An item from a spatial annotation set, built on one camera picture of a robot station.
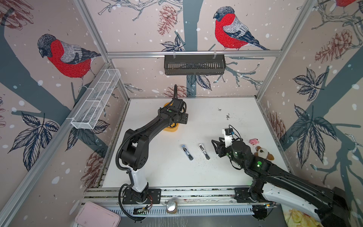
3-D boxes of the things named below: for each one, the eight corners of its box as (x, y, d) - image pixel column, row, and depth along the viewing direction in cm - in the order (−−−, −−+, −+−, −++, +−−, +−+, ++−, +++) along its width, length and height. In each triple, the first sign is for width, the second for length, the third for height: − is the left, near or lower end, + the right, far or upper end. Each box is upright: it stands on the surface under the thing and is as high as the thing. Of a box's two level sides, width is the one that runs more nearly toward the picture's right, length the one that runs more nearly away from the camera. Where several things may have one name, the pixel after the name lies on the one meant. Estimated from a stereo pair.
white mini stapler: (206, 161, 87) (206, 159, 85) (198, 146, 94) (198, 144, 92) (209, 159, 88) (210, 157, 86) (201, 144, 95) (202, 143, 93)
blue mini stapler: (190, 161, 88) (190, 160, 86) (181, 147, 94) (181, 145, 92) (193, 159, 89) (193, 157, 87) (184, 145, 95) (184, 143, 93)
